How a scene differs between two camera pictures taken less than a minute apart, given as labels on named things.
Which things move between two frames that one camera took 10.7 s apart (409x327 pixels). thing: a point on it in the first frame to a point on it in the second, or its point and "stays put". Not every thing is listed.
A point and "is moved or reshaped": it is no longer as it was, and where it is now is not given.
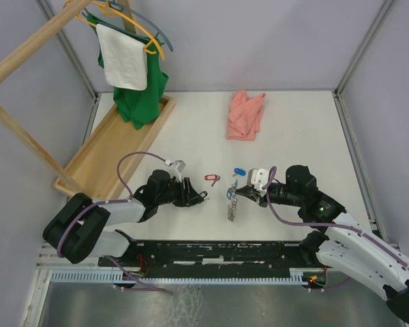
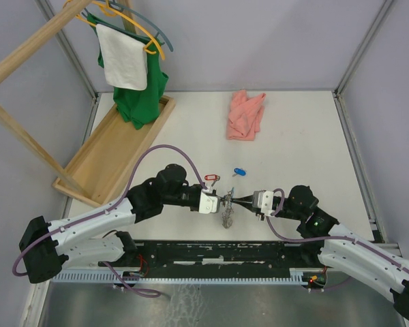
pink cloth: [245, 114] stays put
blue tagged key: [239, 171] stays put
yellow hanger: [110, 11] stays put
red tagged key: [212, 177] stays put
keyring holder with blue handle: [231, 194] is moved or reshaped
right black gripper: [249, 191] to [245, 201]
